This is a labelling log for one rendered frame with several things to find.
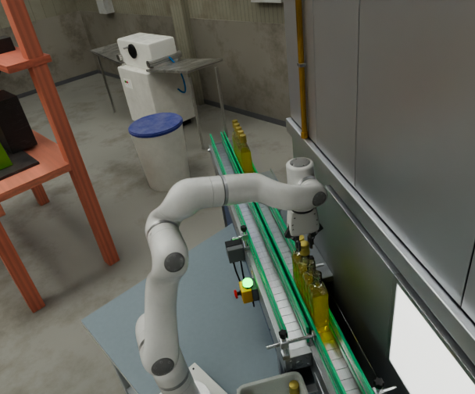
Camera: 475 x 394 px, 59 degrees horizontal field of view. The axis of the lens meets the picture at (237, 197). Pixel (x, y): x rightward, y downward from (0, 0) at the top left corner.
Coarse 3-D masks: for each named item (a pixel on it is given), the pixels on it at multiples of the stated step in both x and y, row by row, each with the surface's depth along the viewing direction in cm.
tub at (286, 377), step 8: (280, 376) 140; (288, 376) 140; (296, 376) 140; (248, 384) 139; (256, 384) 138; (264, 384) 139; (272, 384) 140; (280, 384) 141; (288, 384) 141; (304, 384) 136; (240, 392) 137; (248, 392) 140; (256, 392) 140; (264, 392) 141; (272, 392) 142; (280, 392) 142; (288, 392) 142; (304, 392) 134
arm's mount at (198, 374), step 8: (192, 368) 170; (200, 368) 169; (192, 376) 167; (200, 376) 166; (208, 376) 165; (208, 384) 162; (216, 384) 162; (160, 392) 164; (216, 392) 159; (224, 392) 158
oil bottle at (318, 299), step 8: (312, 288) 137; (320, 288) 137; (312, 296) 137; (320, 296) 137; (312, 304) 139; (320, 304) 139; (312, 312) 141; (320, 312) 141; (328, 312) 142; (312, 320) 144; (320, 320) 143; (328, 320) 144; (320, 328) 146; (328, 328) 147
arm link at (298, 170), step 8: (296, 160) 127; (304, 160) 127; (288, 168) 125; (296, 168) 124; (304, 168) 123; (312, 168) 125; (288, 176) 127; (296, 176) 124; (304, 176) 124; (312, 176) 125
